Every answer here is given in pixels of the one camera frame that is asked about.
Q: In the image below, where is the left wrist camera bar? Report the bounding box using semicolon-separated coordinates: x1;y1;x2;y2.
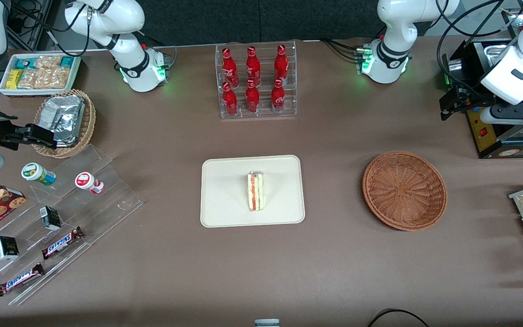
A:
479;103;523;126

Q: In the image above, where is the clear acrylic stepped display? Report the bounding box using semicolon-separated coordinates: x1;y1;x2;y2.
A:
0;144;144;306

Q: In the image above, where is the clear acrylic bottle rack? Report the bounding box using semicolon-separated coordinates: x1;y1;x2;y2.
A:
215;40;298;119

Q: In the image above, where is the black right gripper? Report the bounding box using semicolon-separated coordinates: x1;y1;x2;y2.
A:
0;109;58;150

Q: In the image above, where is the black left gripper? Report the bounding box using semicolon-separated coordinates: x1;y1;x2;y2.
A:
440;84;498;120

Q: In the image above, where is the brown wicker basket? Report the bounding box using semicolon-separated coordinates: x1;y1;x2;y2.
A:
362;151;448;232

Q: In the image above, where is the small black carton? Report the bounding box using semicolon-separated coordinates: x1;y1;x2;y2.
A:
39;206;62;231
0;236;20;261

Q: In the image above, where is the black glass food warmer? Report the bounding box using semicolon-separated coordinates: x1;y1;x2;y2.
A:
442;0;523;159

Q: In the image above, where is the light tan wicker basket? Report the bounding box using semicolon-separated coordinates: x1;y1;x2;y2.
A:
31;89;97;159

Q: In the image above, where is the cream plastic tray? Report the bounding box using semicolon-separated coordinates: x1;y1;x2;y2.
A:
200;155;306;228

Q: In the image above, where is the green lid cup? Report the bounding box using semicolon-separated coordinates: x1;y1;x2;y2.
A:
21;163;56;187

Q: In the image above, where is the black looped cable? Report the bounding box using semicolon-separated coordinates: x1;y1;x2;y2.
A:
367;308;430;327

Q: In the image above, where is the white rectangular snack tray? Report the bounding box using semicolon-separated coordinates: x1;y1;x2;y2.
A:
0;53;82;97

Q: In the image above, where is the yellow snack packet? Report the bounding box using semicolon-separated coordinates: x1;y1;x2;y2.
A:
6;69;24;89

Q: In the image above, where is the Snickers chocolate bar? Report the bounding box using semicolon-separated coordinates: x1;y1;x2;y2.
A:
42;226;85;260
0;263;45;297

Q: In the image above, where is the silver foil packet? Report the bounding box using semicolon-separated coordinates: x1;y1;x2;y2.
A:
38;95;85;147

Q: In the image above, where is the triangular sandwich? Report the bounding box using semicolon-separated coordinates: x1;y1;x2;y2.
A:
247;170;265;212

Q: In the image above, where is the clear cracker bag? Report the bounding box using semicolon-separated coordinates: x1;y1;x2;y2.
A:
35;55;62;70
39;67;70;89
18;68;46;89

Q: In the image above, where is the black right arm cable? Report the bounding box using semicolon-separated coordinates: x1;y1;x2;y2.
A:
39;0;94;57

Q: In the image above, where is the red lid cup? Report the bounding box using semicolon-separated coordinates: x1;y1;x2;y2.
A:
75;172;104;195

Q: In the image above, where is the red cola bottle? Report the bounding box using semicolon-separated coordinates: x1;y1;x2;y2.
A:
245;79;261;114
222;48;239;88
271;79;286;114
274;44;289;85
222;82;238;117
246;46;262;87

